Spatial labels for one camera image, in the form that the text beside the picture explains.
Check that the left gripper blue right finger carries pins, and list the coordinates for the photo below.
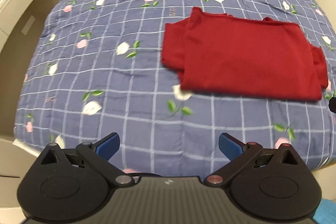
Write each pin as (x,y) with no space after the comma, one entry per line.
(233,148)

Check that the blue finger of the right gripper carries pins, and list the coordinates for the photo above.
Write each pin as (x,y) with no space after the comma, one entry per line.
(332,105)

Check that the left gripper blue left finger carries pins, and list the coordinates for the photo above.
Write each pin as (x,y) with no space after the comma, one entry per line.
(104,148)

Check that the red long-sleeve sweater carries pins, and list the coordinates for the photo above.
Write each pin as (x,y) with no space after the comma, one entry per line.
(223,54)

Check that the teal blue shirt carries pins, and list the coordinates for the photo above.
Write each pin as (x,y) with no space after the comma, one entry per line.
(326,212)

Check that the blue checked floral quilt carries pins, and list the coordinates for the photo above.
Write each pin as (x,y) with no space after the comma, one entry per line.
(97,70)

